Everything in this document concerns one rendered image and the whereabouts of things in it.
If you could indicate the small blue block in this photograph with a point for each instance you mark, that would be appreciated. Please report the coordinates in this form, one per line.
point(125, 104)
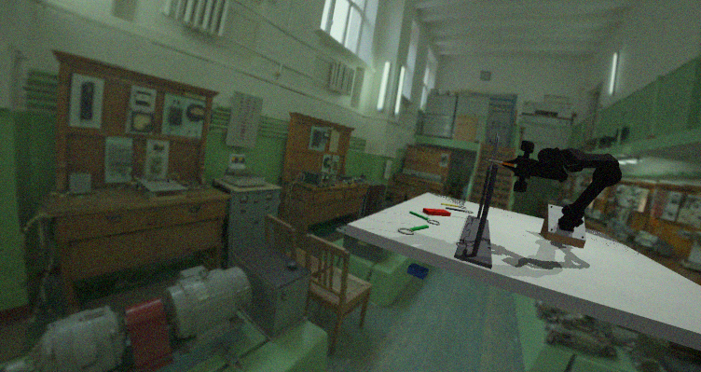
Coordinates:
point(418, 271)

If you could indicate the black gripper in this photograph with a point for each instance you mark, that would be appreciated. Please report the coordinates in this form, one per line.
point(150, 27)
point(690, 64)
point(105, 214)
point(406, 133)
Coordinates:
point(521, 185)

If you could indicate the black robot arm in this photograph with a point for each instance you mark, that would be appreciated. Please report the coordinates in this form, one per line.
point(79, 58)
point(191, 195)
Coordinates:
point(607, 173)

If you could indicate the red flat block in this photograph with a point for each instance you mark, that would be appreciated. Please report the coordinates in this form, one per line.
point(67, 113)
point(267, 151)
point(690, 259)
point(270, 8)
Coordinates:
point(442, 212)

